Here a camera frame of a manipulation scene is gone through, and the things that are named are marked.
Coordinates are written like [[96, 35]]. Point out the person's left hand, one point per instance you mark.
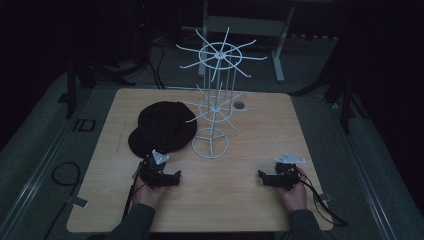
[[149, 195]]

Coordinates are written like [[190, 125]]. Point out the black cap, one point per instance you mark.
[[163, 128]]

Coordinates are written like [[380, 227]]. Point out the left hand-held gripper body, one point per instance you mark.
[[151, 170]]

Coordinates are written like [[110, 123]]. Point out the black tripod stand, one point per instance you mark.
[[86, 75]]

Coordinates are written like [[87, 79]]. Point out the white metal desk frame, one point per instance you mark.
[[245, 30]]

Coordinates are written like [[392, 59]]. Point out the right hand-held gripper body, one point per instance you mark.
[[286, 171]]

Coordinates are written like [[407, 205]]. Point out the person's right hand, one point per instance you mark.
[[294, 196]]

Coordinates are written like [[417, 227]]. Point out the grey tape strip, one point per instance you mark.
[[77, 201]]

